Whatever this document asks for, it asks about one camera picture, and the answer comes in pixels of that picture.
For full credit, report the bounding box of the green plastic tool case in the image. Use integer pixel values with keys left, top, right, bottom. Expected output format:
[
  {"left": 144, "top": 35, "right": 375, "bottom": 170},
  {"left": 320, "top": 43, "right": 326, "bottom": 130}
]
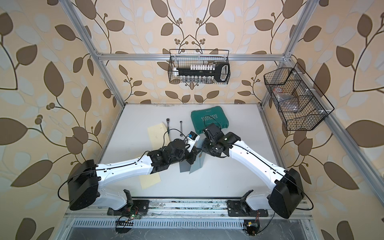
[{"left": 191, "top": 106, "right": 229, "bottom": 135}]

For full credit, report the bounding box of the black socket set holder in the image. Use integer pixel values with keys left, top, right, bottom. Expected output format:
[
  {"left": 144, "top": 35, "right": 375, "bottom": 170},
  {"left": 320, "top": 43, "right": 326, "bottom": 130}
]
[{"left": 168, "top": 62, "right": 231, "bottom": 84}]

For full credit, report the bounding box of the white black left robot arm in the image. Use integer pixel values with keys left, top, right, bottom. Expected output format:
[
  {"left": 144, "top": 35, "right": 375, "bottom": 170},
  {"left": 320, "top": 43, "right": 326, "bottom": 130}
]
[{"left": 65, "top": 132, "right": 201, "bottom": 211}]

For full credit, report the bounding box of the dark grey envelope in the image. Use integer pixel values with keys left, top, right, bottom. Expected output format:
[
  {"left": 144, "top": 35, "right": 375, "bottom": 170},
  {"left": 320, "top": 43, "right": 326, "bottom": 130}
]
[{"left": 179, "top": 161, "right": 192, "bottom": 173}]

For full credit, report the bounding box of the aluminium frame post left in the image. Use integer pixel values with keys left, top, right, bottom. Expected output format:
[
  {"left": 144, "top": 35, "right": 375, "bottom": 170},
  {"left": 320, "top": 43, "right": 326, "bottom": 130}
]
[{"left": 59, "top": 0, "right": 125, "bottom": 108}]

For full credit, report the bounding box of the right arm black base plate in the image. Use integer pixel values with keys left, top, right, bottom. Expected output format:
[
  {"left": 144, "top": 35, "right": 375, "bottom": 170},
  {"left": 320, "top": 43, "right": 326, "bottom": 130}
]
[{"left": 227, "top": 190, "right": 269, "bottom": 217}]

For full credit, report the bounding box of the aluminium frame back crossbar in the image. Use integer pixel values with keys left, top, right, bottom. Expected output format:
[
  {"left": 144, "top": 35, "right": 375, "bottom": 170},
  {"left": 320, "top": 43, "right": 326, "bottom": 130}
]
[{"left": 97, "top": 53, "right": 286, "bottom": 62}]

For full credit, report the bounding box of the left small circuit board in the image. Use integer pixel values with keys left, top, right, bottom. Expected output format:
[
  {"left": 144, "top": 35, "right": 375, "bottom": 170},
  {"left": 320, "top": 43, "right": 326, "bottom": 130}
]
[{"left": 115, "top": 209, "right": 139, "bottom": 234}]

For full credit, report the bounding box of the black wire basket back wall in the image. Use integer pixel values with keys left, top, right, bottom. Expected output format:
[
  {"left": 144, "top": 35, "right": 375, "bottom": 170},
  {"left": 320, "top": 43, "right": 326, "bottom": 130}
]
[{"left": 168, "top": 49, "right": 231, "bottom": 85}]

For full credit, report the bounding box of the cream envelope green seal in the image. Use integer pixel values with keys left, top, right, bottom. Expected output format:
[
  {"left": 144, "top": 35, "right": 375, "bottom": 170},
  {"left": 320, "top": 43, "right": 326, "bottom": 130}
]
[{"left": 139, "top": 173, "right": 161, "bottom": 190}]

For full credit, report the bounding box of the right small circuit board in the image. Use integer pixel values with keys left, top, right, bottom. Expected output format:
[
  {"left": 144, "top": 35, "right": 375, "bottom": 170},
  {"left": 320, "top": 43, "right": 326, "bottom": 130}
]
[{"left": 243, "top": 220, "right": 260, "bottom": 236}]

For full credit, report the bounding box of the black wire basket right wall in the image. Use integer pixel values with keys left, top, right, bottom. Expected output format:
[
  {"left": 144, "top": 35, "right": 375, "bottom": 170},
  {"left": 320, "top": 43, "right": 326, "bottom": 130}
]
[{"left": 264, "top": 63, "right": 335, "bottom": 131}]

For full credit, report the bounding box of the silver ratchet wrench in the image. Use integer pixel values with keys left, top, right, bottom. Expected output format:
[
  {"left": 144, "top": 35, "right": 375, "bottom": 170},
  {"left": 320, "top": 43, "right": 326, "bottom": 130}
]
[{"left": 180, "top": 121, "right": 183, "bottom": 137}]

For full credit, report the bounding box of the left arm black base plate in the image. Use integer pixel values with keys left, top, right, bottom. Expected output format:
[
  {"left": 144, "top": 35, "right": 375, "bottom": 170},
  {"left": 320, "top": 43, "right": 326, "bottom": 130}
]
[{"left": 107, "top": 190, "right": 150, "bottom": 218}]

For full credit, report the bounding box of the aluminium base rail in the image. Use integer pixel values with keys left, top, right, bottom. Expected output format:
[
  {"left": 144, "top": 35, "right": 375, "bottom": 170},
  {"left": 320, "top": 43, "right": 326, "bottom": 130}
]
[{"left": 65, "top": 198, "right": 315, "bottom": 232}]

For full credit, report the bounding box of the small circuit board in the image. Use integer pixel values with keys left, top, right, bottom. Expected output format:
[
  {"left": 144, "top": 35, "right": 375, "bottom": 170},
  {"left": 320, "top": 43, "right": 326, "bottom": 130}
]
[
  {"left": 115, "top": 209, "right": 139, "bottom": 234},
  {"left": 243, "top": 220, "right": 260, "bottom": 236}
]

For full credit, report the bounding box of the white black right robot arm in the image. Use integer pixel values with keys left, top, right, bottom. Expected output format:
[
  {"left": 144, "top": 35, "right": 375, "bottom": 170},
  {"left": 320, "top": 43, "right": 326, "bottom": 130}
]
[{"left": 202, "top": 121, "right": 315, "bottom": 219}]

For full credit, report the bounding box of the cream envelope brown seal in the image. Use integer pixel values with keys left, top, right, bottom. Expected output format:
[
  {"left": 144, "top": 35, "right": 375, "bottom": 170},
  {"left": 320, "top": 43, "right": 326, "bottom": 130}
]
[{"left": 148, "top": 123, "right": 170, "bottom": 150}]

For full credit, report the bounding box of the black wire basket wall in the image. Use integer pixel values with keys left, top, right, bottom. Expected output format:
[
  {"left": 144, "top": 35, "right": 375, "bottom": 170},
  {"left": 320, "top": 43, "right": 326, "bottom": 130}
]
[
  {"left": 264, "top": 63, "right": 335, "bottom": 131},
  {"left": 168, "top": 49, "right": 231, "bottom": 85}
]

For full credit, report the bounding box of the light blue-grey envelope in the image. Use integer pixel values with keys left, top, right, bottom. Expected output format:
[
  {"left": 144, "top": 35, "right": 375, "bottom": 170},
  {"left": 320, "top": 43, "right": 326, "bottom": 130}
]
[{"left": 189, "top": 151, "right": 206, "bottom": 174}]

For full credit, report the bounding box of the plastic bag in basket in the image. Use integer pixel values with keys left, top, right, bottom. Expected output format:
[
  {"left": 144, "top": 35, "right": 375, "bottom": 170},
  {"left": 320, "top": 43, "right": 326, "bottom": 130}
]
[{"left": 273, "top": 87, "right": 300, "bottom": 112}]

